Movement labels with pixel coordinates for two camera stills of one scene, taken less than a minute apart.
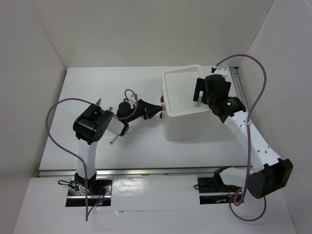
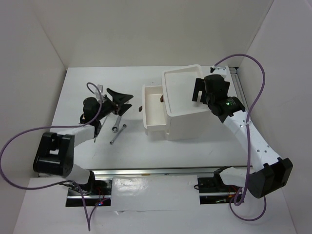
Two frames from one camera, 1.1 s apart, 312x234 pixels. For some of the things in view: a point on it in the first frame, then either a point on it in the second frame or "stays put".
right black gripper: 200,87 stays put
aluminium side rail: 238,87 stays put
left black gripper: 144,105 -> 119,97
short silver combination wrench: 111,142 stays put
